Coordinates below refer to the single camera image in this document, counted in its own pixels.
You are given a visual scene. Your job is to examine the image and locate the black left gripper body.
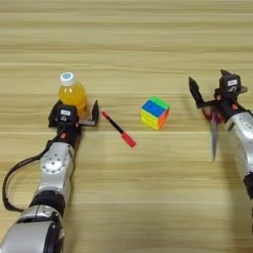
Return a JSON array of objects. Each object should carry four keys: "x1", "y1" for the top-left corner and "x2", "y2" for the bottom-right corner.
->
[{"x1": 48, "y1": 119, "x2": 100, "y2": 147}]

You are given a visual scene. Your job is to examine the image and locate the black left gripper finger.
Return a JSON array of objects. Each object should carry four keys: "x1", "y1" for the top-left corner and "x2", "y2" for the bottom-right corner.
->
[
  {"x1": 91, "y1": 99, "x2": 100, "y2": 127},
  {"x1": 48, "y1": 100, "x2": 63, "y2": 127}
]

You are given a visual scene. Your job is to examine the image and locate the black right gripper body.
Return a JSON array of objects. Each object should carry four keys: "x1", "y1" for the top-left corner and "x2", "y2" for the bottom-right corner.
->
[{"x1": 197, "y1": 97, "x2": 250, "y2": 123}]

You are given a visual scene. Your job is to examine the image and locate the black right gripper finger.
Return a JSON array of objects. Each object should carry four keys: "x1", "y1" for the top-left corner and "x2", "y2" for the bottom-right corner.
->
[
  {"x1": 219, "y1": 69, "x2": 249, "y2": 94},
  {"x1": 188, "y1": 76, "x2": 206, "y2": 108}
]

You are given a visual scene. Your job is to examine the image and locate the orange juice bottle white cap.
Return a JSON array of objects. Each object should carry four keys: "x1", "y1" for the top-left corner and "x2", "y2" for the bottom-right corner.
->
[{"x1": 57, "y1": 71, "x2": 88, "y2": 120}]

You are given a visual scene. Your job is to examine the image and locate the red and black marker pen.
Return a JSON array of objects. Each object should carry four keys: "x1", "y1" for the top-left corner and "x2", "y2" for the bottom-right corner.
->
[{"x1": 101, "y1": 111, "x2": 137, "y2": 148}]

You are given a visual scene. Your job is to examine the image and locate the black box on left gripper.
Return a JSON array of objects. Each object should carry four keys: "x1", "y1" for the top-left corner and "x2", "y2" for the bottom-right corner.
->
[{"x1": 54, "y1": 104, "x2": 79, "y2": 127}]

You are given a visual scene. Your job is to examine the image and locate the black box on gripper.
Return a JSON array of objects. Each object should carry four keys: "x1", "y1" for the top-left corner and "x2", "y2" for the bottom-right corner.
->
[
  {"x1": 54, "y1": 104, "x2": 79, "y2": 127},
  {"x1": 218, "y1": 74, "x2": 242, "y2": 101}
]

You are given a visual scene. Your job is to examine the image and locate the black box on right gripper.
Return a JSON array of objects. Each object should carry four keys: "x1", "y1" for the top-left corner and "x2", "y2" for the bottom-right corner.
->
[{"x1": 218, "y1": 74, "x2": 242, "y2": 101}]

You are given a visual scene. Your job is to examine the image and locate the colourful puzzle cube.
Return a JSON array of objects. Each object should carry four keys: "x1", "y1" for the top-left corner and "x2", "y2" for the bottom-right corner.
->
[{"x1": 139, "y1": 96, "x2": 171, "y2": 131}]

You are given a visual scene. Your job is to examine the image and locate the red-handled scissors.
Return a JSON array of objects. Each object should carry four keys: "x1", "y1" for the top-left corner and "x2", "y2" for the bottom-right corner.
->
[{"x1": 201, "y1": 104, "x2": 228, "y2": 162}]

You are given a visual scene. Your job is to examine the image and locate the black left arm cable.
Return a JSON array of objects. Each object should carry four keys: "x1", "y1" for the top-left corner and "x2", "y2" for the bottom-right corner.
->
[{"x1": 1, "y1": 139, "x2": 53, "y2": 213}]

